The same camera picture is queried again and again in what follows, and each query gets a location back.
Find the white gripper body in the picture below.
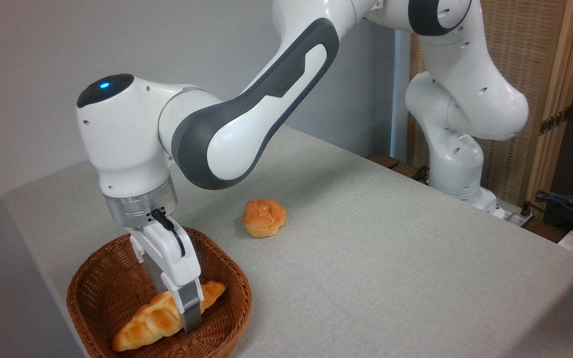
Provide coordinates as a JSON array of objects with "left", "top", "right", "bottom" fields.
[{"left": 126, "top": 217, "right": 203, "bottom": 299}]

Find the round orange bread roll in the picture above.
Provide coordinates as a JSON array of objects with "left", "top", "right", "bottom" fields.
[{"left": 242, "top": 199, "right": 287, "bottom": 239}]

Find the metal screen hinge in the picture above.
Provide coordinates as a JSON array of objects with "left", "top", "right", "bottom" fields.
[{"left": 539, "top": 106, "right": 572, "bottom": 136}]

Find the white vertical pole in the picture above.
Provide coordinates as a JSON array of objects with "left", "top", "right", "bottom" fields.
[{"left": 389, "top": 29, "right": 413, "bottom": 162}]

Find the brown wicker basket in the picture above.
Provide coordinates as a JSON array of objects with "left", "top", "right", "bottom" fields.
[{"left": 66, "top": 226, "right": 253, "bottom": 358}]

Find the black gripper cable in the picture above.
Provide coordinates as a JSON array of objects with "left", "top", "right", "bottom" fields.
[{"left": 150, "top": 209, "right": 187, "bottom": 258}]

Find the black cable bundle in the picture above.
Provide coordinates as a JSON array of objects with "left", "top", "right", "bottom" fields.
[{"left": 534, "top": 190, "right": 573, "bottom": 234}]

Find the long braided bread loaf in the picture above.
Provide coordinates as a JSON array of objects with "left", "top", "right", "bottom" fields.
[{"left": 112, "top": 281, "right": 227, "bottom": 353}]

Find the grey tablecloth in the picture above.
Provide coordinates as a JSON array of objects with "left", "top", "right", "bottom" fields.
[{"left": 2, "top": 125, "right": 573, "bottom": 358}]

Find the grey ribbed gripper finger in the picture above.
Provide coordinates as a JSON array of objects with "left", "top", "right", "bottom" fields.
[
  {"left": 173, "top": 277, "right": 204, "bottom": 333},
  {"left": 145, "top": 255, "right": 169, "bottom": 295}
]

